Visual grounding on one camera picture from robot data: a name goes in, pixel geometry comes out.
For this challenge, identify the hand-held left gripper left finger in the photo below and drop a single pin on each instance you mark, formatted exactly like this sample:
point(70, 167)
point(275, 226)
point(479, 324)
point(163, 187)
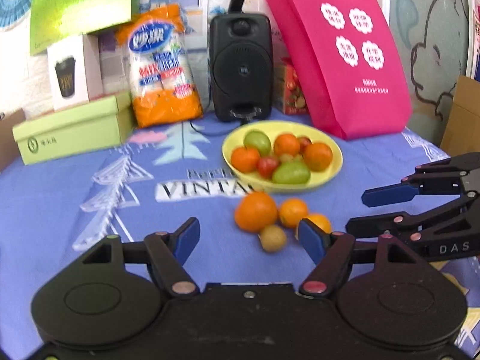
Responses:
point(189, 236)

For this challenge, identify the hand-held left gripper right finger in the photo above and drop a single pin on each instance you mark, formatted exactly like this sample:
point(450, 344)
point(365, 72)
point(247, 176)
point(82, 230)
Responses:
point(311, 240)

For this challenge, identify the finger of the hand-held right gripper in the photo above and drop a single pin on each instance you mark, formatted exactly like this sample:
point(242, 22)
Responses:
point(382, 225)
point(390, 195)

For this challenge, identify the small orange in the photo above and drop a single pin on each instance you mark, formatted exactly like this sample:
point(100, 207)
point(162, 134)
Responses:
point(293, 213)
point(321, 222)

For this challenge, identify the large orange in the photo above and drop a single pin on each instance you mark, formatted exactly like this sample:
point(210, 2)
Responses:
point(256, 211)

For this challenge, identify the green apple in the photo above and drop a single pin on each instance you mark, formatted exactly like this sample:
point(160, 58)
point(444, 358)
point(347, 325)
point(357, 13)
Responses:
point(257, 142)
point(291, 173)

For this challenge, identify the yellow plate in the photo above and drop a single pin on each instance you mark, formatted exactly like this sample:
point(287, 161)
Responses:
point(240, 182)

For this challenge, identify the medium orange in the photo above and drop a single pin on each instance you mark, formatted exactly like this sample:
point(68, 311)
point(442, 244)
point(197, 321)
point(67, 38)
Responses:
point(245, 158)
point(286, 145)
point(318, 156)

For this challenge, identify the small red apple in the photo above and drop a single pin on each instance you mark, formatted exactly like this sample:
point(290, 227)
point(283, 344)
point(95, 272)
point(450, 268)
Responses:
point(304, 143)
point(267, 167)

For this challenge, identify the brown cardboard box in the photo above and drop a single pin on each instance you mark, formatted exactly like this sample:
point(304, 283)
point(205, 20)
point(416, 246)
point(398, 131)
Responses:
point(463, 120)
point(7, 137)

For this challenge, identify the blue patterned tablecloth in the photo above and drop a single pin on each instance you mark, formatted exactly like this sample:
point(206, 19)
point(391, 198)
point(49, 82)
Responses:
point(75, 202)

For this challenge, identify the red printed box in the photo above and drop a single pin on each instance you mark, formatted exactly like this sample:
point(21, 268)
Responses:
point(290, 90)

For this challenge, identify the pink tote bag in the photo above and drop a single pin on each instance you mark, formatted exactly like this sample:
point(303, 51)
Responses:
point(337, 56)

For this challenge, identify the pale green shoe box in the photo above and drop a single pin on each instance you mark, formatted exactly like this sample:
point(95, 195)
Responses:
point(75, 127)

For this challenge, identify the orange white snack bag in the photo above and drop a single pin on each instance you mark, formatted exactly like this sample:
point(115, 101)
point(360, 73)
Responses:
point(161, 67)

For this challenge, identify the black speaker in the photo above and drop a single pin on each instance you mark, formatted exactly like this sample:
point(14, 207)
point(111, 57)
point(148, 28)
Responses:
point(240, 63)

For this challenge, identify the white pole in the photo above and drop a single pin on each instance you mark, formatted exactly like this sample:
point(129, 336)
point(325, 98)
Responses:
point(382, 0)

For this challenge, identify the white cup box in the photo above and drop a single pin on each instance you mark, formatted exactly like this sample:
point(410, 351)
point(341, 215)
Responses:
point(73, 73)

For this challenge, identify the bright green gift box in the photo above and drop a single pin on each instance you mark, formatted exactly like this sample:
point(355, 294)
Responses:
point(80, 3)

